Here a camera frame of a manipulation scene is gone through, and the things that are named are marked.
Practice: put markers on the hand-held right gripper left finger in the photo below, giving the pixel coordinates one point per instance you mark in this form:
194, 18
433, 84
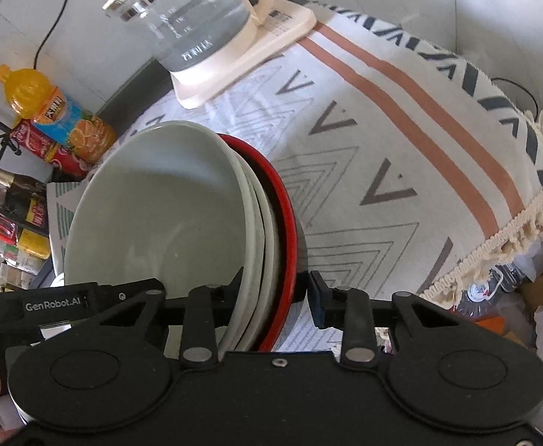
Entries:
225, 304

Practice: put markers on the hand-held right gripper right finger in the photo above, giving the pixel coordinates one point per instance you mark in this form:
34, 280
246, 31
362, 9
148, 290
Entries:
319, 299

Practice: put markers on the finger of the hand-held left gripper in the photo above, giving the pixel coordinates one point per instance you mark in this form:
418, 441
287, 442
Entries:
122, 295

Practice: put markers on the white ceramic bowl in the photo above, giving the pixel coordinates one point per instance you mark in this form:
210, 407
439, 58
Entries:
254, 232
270, 237

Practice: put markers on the red and black bowl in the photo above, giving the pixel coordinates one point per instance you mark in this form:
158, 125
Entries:
286, 223

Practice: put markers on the pale green ceramic bowl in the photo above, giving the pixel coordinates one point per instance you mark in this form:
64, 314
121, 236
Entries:
160, 204

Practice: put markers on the dark sauce bottle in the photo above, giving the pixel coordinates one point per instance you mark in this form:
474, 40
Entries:
16, 190

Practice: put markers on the red label drink bottle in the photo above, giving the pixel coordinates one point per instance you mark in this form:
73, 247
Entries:
44, 148

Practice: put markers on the clear plastic bottle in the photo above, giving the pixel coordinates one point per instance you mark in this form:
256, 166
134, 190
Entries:
485, 290

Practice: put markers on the patterned white tablecloth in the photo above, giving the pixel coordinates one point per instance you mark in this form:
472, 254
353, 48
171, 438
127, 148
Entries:
392, 148

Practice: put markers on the orange juice bottle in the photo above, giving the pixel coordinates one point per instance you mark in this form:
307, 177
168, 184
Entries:
67, 123

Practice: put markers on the beige kettle base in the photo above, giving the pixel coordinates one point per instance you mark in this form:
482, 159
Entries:
234, 65

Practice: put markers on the glass kettle with beige lid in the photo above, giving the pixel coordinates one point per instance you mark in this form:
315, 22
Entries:
197, 18

